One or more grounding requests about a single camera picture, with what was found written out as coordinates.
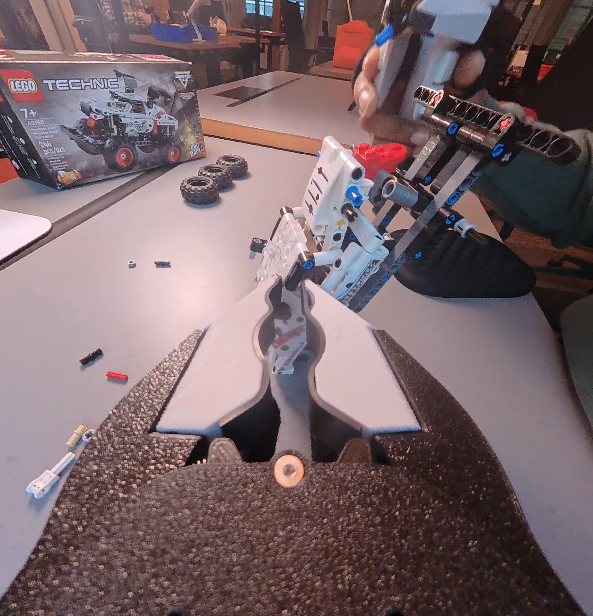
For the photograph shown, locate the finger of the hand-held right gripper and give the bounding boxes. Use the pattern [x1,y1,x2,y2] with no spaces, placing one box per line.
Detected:
[414,0,502,45]

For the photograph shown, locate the white booklet stand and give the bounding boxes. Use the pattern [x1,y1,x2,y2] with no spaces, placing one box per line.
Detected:
[0,207,53,270]

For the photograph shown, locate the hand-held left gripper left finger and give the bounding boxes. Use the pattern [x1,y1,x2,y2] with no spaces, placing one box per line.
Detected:
[157,278,283,438]

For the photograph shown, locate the black quilted pad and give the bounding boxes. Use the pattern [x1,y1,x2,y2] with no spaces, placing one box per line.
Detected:
[388,228,537,299]

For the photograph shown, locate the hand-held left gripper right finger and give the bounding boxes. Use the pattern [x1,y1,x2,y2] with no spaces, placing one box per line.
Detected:
[300,279,421,436]

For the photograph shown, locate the blue plastic bin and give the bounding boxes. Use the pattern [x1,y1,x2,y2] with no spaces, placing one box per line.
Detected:
[151,21,217,45]

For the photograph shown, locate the orange red chair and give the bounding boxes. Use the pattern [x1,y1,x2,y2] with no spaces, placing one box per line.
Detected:
[332,21,375,73]

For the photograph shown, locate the white lego connector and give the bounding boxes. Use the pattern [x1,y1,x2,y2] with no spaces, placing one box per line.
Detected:
[27,452,76,499]

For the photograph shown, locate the lego set box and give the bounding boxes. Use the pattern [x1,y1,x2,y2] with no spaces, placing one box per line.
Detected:
[0,48,206,191]

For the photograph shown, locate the white lego truck model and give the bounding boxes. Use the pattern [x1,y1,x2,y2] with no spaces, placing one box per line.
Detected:
[250,86,582,376]

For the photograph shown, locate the black lego tire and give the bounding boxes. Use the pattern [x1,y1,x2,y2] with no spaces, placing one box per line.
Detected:
[197,164,234,191]
[180,175,220,207]
[215,154,249,180]

